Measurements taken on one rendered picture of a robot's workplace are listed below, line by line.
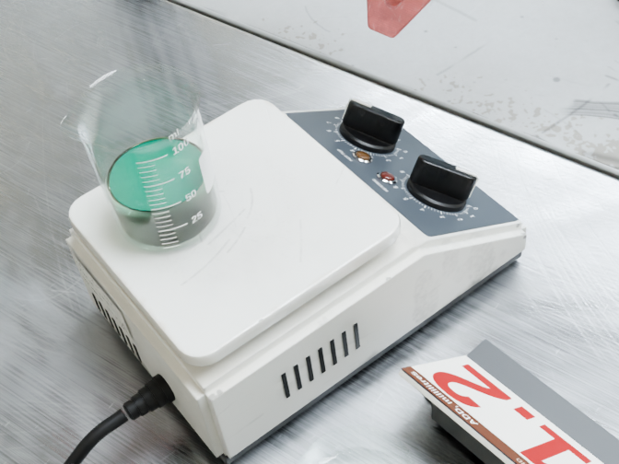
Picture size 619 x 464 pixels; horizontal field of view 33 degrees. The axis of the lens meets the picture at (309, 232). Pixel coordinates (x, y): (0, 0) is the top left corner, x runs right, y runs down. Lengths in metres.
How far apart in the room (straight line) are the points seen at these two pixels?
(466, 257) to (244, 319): 0.13
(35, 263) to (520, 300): 0.27
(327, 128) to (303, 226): 0.10
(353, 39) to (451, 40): 0.07
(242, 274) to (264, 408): 0.07
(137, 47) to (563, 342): 0.36
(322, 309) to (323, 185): 0.06
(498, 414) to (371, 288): 0.08
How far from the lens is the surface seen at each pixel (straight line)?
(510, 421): 0.49
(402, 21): 0.52
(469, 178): 0.53
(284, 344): 0.47
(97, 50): 0.74
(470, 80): 0.68
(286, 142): 0.52
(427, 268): 0.50
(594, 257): 0.58
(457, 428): 0.50
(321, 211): 0.48
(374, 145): 0.56
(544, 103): 0.66
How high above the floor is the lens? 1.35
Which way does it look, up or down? 49 degrees down
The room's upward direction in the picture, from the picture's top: 9 degrees counter-clockwise
